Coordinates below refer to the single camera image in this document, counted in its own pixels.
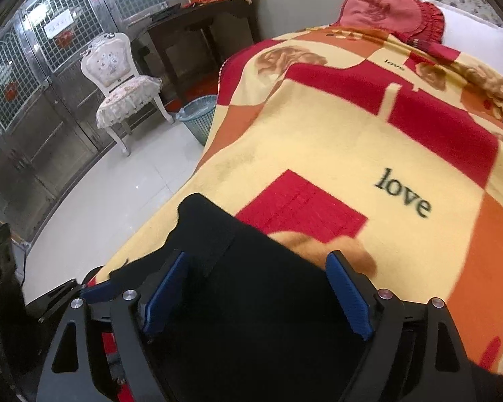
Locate white pillow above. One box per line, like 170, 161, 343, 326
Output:
424, 0, 503, 75

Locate white ornate chair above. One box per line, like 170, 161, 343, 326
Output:
80, 33, 174, 156

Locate dark wooden table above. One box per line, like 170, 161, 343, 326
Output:
136, 0, 264, 106

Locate red orange yellow blanket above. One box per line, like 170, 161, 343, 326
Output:
92, 27, 503, 376

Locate metal grille door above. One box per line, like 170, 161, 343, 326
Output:
0, 0, 185, 242

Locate red ruffled cushion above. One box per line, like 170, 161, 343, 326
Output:
332, 0, 445, 44

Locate teal plastic waste basket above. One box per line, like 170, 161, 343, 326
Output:
176, 94, 217, 146

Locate black pants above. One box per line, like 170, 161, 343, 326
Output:
83, 192, 503, 402

